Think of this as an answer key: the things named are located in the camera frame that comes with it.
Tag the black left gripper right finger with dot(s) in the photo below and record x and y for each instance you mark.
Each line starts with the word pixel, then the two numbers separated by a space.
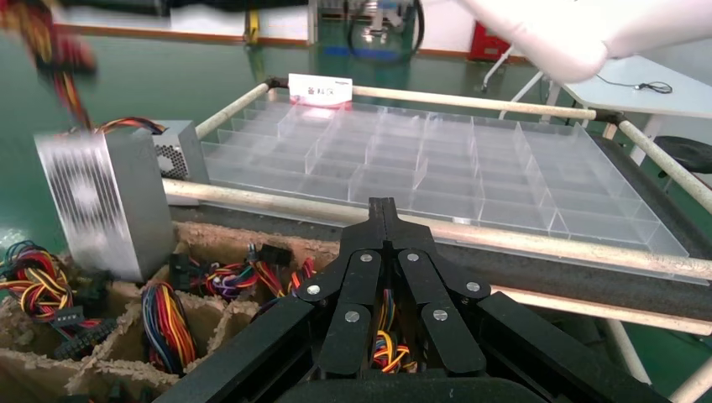
pixel 445 333

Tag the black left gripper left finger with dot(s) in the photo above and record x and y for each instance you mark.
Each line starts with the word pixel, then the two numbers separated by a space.
pixel 347 311

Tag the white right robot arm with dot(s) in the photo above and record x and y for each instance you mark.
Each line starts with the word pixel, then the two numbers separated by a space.
pixel 556 39

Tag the brown cardboard divider box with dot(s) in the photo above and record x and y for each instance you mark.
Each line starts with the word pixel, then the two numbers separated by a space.
pixel 233 242

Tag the clear acrylic divider tray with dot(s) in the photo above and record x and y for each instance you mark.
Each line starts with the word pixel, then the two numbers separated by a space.
pixel 445 167

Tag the white label card red print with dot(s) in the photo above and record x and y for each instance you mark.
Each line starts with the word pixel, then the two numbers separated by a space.
pixel 320 89

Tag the red cabinet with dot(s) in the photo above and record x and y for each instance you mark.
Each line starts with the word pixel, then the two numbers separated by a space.
pixel 489 41

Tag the black round stool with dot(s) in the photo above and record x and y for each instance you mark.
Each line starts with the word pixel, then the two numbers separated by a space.
pixel 684 153

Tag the yellow floor stand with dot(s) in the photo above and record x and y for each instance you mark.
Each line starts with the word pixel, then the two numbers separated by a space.
pixel 252 25

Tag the white desk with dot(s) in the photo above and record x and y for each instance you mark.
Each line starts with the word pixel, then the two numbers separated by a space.
pixel 667 100

